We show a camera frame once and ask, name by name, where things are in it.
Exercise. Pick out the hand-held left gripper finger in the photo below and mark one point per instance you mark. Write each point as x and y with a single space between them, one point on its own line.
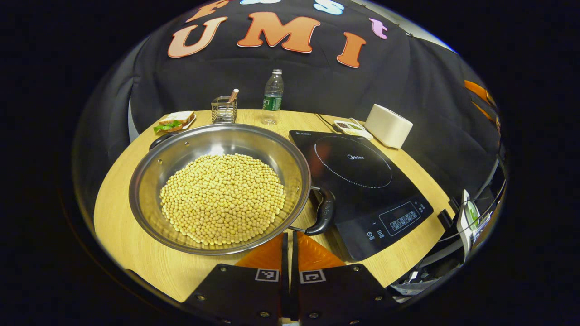
295 271
285 271

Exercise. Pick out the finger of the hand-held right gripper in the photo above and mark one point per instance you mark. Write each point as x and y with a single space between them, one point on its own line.
476 89

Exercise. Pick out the black induction cooktop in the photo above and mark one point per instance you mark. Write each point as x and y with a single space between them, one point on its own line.
362 181

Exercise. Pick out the stainless steel pot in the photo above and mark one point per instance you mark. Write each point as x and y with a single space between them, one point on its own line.
181 149

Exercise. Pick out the black backdrop cloth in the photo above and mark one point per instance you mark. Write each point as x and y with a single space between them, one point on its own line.
408 90

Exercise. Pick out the white rounded box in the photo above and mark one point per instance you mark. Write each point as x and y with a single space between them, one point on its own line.
389 127

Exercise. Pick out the pile of soybeans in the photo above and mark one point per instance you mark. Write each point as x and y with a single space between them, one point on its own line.
222 199

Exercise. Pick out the white and green object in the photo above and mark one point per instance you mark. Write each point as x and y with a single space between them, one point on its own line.
466 217

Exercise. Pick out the white divided bean dish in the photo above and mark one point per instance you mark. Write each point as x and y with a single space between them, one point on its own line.
352 128

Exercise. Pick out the clear plastic water bottle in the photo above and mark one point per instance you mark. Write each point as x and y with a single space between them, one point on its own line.
273 102

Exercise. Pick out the white sandwich plate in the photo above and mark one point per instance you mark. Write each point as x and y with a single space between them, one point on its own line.
189 123

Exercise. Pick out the sandwich with lettuce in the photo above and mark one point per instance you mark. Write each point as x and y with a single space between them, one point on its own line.
176 118

